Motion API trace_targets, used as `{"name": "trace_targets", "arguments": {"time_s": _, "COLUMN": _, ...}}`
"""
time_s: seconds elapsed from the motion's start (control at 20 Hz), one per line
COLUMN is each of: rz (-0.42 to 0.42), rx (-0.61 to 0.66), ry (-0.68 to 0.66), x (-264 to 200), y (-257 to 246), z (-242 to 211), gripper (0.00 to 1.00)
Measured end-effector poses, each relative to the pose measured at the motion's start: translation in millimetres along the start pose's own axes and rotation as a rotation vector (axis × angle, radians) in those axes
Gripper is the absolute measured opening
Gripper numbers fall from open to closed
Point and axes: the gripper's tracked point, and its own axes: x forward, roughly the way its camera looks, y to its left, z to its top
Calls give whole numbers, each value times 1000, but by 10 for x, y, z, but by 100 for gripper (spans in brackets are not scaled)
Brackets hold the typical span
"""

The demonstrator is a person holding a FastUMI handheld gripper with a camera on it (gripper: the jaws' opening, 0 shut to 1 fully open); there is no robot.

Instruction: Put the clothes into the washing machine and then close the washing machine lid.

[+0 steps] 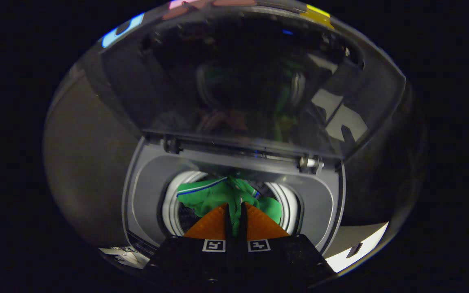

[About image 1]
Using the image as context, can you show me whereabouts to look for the black backdrop cloth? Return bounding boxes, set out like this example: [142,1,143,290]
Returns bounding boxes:
[100,0,428,226]

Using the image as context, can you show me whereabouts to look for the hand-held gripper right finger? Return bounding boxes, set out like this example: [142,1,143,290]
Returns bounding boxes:
[234,201,337,289]

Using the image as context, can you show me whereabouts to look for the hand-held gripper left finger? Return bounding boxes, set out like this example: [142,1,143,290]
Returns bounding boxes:
[143,203,236,287]

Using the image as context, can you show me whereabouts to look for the green polo shirt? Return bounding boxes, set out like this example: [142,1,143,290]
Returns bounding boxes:
[176,176,283,236]

